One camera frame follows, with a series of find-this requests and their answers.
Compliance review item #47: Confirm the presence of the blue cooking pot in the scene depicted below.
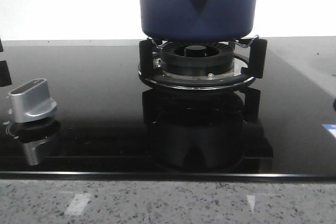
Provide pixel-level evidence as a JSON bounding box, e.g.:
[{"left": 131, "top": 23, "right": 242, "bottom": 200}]
[{"left": 140, "top": 0, "right": 256, "bottom": 42}]

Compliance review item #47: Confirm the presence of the black gas burner head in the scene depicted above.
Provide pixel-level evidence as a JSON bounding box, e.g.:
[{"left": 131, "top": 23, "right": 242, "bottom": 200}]
[{"left": 161, "top": 42, "right": 234, "bottom": 76}]

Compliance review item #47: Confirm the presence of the black glass gas stove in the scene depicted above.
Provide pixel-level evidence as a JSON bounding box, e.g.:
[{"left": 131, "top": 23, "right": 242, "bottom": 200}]
[{"left": 1, "top": 37, "right": 335, "bottom": 182}]

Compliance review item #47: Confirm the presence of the silver stove knob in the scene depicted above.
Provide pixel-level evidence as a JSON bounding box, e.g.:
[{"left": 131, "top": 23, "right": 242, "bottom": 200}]
[{"left": 8, "top": 78, "right": 57, "bottom": 123}]

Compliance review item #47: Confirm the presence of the black left pan support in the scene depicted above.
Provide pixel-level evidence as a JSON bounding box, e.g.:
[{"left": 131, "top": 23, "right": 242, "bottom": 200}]
[{"left": 0, "top": 37, "right": 13, "bottom": 88}]

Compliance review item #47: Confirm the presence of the blue white label sticker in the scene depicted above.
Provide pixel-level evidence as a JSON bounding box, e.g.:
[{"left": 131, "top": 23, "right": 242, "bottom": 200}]
[{"left": 323, "top": 124, "right": 336, "bottom": 138}]

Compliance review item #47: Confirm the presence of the black pan support ring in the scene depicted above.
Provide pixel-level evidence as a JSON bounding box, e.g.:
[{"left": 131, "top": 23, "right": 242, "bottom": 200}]
[{"left": 137, "top": 37, "right": 268, "bottom": 92}]

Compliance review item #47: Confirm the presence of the silver wire pot trivet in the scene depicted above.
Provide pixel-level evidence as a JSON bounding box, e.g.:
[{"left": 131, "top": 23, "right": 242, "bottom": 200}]
[{"left": 146, "top": 35, "right": 260, "bottom": 49}]

